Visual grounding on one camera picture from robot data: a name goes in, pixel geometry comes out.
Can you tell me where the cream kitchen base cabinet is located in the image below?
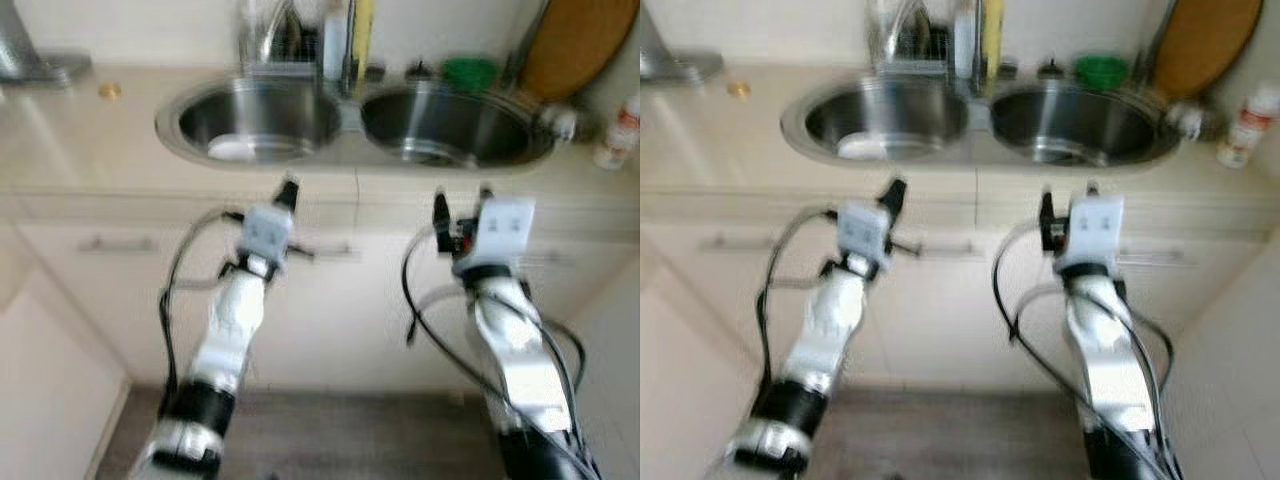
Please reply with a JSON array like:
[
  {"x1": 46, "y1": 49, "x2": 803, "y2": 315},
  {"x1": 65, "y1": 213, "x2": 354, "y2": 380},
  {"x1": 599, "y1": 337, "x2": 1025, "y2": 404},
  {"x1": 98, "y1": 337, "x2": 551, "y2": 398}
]
[
  {"x1": 0, "y1": 185, "x2": 641, "y2": 396},
  {"x1": 640, "y1": 185, "x2": 1251, "y2": 393}
]

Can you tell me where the white dish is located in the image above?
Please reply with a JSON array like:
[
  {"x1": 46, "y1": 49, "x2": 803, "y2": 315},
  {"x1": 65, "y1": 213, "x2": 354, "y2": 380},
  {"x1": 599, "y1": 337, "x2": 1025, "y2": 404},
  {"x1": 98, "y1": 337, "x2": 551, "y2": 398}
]
[
  {"x1": 837, "y1": 132, "x2": 892, "y2": 162},
  {"x1": 206, "y1": 134, "x2": 262, "y2": 164}
]

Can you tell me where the stainless steel double sink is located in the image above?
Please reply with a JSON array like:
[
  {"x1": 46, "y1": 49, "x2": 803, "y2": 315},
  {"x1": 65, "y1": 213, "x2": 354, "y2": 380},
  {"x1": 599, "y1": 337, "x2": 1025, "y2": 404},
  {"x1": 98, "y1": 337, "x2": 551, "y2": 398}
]
[
  {"x1": 780, "y1": 74, "x2": 1188, "y2": 171},
  {"x1": 154, "y1": 74, "x2": 563, "y2": 173}
]

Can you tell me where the small metal sink stopper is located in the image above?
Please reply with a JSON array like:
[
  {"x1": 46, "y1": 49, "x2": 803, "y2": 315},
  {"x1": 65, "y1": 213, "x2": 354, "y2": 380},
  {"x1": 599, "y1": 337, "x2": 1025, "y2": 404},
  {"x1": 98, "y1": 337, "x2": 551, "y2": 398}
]
[
  {"x1": 545, "y1": 100, "x2": 582, "y2": 142},
  {"x1": 1175, "y1": 100, "x2": 1212, "y2": 142}
]

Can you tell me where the green scrubber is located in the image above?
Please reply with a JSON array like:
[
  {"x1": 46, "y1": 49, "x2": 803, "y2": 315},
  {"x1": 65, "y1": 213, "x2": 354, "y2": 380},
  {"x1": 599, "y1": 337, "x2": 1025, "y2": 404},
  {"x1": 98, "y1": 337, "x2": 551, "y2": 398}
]
[
  {"x1": 440, "y1": 56, "x2": 500, "y2": 94},
  {"x1": 1072, "y1": 54, "x2": 1130, "y2": 92}
]

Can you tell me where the white bottle red label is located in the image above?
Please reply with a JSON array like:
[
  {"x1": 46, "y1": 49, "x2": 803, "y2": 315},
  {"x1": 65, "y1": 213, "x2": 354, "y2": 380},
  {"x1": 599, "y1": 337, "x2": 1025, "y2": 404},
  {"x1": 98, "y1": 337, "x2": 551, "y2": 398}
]
[
  {"x1": 1216, "y1": 84, "x2": 1280, "y2": 170},
  {"x1": 594, "y1": 94, "x2": 641, "y2": 172}
]

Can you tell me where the metal dish rack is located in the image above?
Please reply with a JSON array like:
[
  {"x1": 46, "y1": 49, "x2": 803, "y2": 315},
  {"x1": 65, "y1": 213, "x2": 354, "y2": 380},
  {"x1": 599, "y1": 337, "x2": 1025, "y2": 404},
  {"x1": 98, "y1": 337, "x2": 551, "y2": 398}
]
[
  {"x1": 866, "y1": 0, "x2": 961, "y2": 79},
  {"x1": 237, "y1": 0, "x2": 333, "y2": 79}
]

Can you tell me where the silver faucet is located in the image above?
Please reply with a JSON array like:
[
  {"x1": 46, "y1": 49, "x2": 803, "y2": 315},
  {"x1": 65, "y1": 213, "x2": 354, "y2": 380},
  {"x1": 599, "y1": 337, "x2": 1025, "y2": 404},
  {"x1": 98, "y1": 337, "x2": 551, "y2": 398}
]
[
  {"x1": 338, "y1": 0, "x2": 367, "y2": 98},
  {"x1": 966, "y1": 0, "x2": 993, "y2": 96}
]

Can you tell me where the wooden cutting board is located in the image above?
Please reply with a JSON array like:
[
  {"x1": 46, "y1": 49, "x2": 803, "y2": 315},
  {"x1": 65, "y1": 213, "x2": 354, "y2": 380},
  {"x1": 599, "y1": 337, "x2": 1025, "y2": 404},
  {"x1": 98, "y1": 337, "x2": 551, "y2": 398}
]
[
  {"x1": 1148, "y1": 0, "x2": 1267, "y2": 103},
  {"x1": 518, "y1": 0, "x2": 641, "y2": 103}
]

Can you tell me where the yellow cleaning cloth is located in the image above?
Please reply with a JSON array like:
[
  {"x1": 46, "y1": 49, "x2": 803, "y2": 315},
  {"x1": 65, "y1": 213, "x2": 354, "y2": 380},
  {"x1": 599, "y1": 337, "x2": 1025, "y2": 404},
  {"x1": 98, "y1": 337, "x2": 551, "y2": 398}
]
[
  {"x1": 352, "y1": 0, "x2": 377, "y2": 71},
  {"x1": 985, "y1": 0, "x2": 1005, "y2": 67}
]

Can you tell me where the silver metal appliance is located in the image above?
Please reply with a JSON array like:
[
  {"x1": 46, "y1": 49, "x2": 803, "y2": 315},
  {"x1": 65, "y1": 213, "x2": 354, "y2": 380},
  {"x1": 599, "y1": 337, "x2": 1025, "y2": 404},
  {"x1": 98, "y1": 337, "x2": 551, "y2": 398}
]
[
  {"x1": 640, "y1": 8, "x2": 724, "y2": 87},
  {"x1": 0, "y1": 0, "x2": 94, "y2": 87}
]

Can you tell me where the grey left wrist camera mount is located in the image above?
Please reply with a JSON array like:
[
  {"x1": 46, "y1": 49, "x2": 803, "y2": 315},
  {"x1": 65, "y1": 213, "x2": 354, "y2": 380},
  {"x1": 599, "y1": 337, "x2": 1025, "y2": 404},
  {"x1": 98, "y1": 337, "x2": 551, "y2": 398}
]
[
  {"x1": 243, "y1": 204, "x2": 295, "y2": 259},
  {"x1": 837, "y1": 202, "x2": 892, "y2": 259}
]

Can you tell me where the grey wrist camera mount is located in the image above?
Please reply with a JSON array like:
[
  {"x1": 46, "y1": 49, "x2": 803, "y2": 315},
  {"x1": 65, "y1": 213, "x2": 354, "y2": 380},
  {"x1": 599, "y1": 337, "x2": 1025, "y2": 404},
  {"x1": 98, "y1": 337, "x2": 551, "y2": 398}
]
[
  {"x1": 243, "y1": 204, "x2": 295, "y2": 259},
  {"x1": 476, "y1": 196, "x2": 538, "y2": 269},
  {"x1": 1067, "y1": 194, "x2": 1127, "y2": 269},
  {"x1": 837, "y1": 202, "x2": 892, "y2": 259}
]

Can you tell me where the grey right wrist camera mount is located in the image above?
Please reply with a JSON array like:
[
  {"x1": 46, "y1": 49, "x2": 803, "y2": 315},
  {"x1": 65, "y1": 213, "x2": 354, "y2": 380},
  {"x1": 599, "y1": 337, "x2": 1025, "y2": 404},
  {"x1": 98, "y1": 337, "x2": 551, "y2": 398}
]
[
  {"x1": 476, "y1": 196, "x2": 538, "y2": 269},
  {"x1": 1067, "y1": 194, "x2": 1127, "y2": 269}
]

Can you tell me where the silver cabinet handle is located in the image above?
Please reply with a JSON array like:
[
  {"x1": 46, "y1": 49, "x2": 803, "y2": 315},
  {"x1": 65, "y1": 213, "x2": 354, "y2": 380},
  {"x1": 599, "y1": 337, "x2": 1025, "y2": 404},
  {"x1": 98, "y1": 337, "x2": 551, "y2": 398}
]
[{"x1": 1120, "y1": 250, "x2": 1217, "y2": 267}]

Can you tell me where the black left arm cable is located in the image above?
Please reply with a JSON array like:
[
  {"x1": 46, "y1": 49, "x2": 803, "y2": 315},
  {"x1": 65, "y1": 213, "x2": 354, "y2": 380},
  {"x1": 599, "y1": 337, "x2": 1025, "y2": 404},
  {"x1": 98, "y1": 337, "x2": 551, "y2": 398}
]
[
  {"x1": 158, "y1": 207, "x2": 247, "y2": 393},
  {"x1": 752, "y1": 205, "x2": 841, "y2": 393}
]

